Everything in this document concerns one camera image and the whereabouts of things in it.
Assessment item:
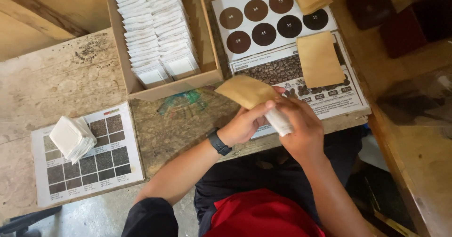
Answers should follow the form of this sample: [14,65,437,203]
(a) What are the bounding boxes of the person's right hand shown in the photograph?
[272,86,325,161]

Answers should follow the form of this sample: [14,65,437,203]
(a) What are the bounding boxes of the person's left hand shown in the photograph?
[217,100,276,148]

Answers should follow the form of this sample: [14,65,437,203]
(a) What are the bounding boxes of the white filter packet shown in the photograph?
[264,106,294,137]

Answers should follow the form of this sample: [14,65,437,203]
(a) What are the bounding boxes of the brown kraft paper pouch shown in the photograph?
[215,75,283,110]
[296,31,345,89]

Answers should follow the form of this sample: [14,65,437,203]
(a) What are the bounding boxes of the coffee bean roast card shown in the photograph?
[229,31,370,139]

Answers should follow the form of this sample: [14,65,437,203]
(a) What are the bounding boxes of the black wristwatch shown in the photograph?
[206,127,233,156]

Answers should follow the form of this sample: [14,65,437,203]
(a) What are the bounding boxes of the black trousers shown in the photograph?
[194,126,364,237]

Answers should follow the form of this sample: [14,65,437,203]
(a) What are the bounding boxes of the brown circles colour chart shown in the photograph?
[211,0,338,62]

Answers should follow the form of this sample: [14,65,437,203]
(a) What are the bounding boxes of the cardboard box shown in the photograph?
[105,0,224,101]

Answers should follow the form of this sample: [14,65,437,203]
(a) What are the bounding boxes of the red apron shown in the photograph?
[203,189,326,237]

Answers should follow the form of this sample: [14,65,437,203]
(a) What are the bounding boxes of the clear plastic bag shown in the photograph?
[376,68,452,139]

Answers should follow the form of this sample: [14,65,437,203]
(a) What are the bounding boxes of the black bag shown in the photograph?
[345,161,418,235]

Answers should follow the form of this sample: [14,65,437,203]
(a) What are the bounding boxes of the row of white sachets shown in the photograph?
[111,0,201,89]

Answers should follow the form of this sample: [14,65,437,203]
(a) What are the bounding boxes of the black sleeve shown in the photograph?
[121,197,179,237]

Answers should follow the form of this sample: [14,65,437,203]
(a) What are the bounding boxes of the grind size chart sheet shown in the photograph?
[31,101,145,208]

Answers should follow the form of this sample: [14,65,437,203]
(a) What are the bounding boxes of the pile of white filter bags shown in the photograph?
[49,116,97,165]

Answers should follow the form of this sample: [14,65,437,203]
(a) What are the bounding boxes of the wooden beam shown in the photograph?
[0,0,89,41]

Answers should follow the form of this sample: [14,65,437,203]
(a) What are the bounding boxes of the black chair part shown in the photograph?
[0,205,63,237]

